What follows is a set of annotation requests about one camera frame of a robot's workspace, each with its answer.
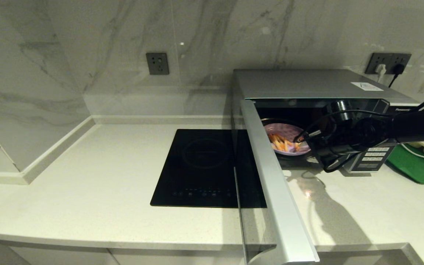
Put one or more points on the white power plug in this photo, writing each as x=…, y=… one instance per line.
x=381, y=69

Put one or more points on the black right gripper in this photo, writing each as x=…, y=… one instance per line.
x=337, y=145

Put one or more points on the black power plug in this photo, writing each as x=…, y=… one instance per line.
x=399, y=68

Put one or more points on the grey double wall socket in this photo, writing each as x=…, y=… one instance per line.
x=371, y=59

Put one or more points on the white label sticker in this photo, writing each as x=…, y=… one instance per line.
x=367, y=86

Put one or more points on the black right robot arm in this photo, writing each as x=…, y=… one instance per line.
x=410, y=127

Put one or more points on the green cutting board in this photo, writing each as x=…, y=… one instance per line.
x=410, y=165

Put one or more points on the silver microwave oven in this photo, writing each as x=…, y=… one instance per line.
x=307, y=84

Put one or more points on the black induction cooktop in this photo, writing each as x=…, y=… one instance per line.
x=197, y=169

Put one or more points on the grey single wall socket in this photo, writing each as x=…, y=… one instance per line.
x=157, y=63

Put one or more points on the black glass microwave door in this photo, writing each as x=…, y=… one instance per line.
x=278, y=191

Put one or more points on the purple plate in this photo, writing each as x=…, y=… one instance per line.
x=285, y=129

